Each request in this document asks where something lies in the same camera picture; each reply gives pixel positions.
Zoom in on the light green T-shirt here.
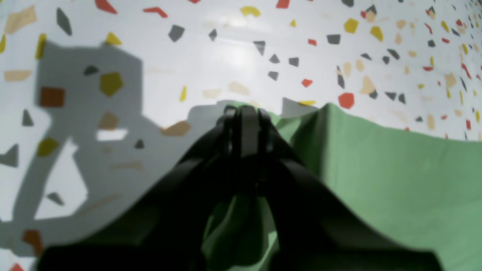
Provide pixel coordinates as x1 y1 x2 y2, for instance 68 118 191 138
201 101 482 271

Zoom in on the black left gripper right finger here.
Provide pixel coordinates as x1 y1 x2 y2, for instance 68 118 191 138
239 106 441 271

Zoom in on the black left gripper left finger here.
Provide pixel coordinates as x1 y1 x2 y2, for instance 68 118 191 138
37 106 241 271

